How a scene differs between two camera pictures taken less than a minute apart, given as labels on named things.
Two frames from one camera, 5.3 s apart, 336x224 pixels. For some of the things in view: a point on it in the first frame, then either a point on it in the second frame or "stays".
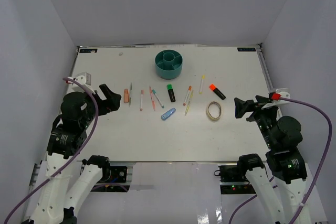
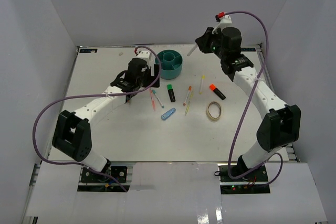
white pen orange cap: (142, 93) → (191, 50)
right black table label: (246, 49) stays
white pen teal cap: (154, 92) stays
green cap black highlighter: (170, 91) stays
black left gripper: (112, 103) → (150, 78)
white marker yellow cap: (203, 77) stays
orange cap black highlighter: (212, 87) stays
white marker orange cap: (189, 89) stays
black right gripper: (241, 107) → (203, 42)
